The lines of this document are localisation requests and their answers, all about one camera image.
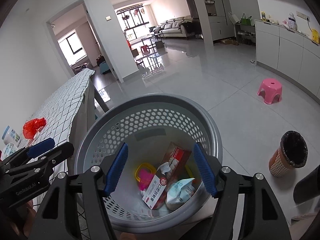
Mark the red plastic bag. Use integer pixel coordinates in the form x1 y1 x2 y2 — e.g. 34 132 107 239
22 118 47 139

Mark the light blue wipes packet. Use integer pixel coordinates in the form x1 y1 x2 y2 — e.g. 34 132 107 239
165 178 195 210

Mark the red toothpaste box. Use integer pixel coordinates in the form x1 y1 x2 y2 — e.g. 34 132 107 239
142 142 191 210

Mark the yellow plastic ring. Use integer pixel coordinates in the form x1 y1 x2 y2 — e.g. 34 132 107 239
134 162 157 188

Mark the pink triangular wrapper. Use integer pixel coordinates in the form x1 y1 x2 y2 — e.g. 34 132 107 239
138 168 154 191

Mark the checkered small trash bin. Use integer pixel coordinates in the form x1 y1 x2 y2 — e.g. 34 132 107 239
268 131 308 178

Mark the person's left hand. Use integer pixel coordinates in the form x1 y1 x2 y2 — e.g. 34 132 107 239
11 200 36 238

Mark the blue white tissue pack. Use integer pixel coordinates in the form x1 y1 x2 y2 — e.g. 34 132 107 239
1 142 18 161

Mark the white jar blue lid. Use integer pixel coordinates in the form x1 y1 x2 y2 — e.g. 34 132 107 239
2 126 21 147

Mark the black cylinder object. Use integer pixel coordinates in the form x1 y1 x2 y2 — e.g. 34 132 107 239
293 166 319 204

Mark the checkered white tablecloth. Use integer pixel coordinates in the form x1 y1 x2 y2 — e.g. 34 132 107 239
19 68 95 148

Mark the grey perforated laundry basket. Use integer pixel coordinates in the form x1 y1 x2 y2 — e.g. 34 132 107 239
74 93 223 233

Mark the pink plastic stool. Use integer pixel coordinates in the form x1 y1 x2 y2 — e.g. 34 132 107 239
257 78 283 105

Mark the red small stool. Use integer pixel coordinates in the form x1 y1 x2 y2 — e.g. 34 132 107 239
140 45 150 56

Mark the glass coffee table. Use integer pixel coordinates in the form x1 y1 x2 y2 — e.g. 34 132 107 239
141 34 164 49

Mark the white low cabinet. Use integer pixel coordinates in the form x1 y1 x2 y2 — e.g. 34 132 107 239
255 20 319 99

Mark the beige sofa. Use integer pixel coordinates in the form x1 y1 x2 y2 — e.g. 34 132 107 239
151 15 201 40

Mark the white robot figure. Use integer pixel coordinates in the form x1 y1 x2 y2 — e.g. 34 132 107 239
287 12 297 30

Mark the green tote bag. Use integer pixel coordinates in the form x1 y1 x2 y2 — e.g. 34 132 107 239
240 13 252 26

